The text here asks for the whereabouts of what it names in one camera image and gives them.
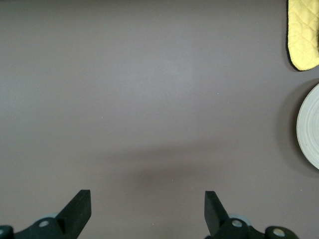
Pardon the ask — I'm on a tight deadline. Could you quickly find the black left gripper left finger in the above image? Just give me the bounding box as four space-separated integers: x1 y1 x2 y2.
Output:
14 189 92 239

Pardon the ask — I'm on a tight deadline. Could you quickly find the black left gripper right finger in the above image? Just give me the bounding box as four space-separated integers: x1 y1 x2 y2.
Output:
204 190 266 239

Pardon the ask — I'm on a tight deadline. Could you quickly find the round wooden plate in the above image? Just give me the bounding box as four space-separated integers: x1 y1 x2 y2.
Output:
296 83 319 170

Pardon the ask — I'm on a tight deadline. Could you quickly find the yellow quilted oven mitt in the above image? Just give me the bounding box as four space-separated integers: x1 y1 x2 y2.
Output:
285 0 319 72

